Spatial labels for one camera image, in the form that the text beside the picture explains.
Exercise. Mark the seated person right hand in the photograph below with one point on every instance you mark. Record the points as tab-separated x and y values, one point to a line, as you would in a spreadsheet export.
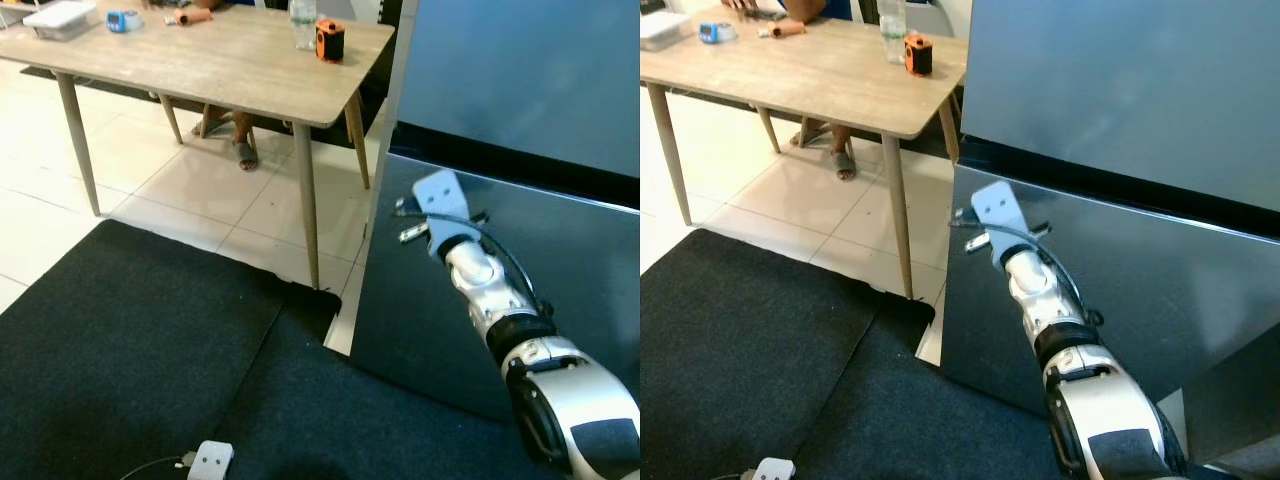
745	7

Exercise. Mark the seated person left forearm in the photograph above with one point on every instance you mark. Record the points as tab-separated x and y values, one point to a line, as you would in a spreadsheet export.
805	10

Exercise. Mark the grey fridge door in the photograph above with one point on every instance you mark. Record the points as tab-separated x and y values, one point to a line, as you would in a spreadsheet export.
1180	300
520	70
400	300
1120	80

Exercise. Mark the fridge cabinet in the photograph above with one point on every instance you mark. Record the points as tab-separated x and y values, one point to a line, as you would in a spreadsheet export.
345	310
932	340

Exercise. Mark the blue kitchen timer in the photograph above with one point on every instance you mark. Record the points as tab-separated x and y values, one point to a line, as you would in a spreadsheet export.
123	21
716	33

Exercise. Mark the clear storage container white lid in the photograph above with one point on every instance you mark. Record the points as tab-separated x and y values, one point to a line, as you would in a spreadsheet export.
665	28
60	18

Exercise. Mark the seated person blue shirt torso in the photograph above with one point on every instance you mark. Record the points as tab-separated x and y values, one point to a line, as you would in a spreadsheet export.
840	8

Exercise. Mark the light wooden table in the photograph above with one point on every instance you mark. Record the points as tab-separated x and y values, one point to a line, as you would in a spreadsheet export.
820	80
220	70

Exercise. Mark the seated person right lower leg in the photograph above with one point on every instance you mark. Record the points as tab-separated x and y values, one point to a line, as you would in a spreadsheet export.
810	135
212	125

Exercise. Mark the seated person leg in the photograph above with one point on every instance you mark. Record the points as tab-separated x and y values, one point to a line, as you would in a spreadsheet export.
245	150
845	162
212	125
810	135

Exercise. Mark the clear water bottle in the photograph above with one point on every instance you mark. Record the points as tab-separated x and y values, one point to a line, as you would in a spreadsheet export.
893	35
303	28

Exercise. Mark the orange and black device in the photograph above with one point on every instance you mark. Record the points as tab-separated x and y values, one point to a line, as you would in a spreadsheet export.
330	45
918	58

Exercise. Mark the seated person left lower leg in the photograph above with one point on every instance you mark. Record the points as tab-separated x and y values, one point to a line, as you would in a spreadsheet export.
245	150
845	162

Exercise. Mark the light grey right wrist camera mount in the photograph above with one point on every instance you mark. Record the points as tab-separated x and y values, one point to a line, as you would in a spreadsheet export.
998	205
440	195

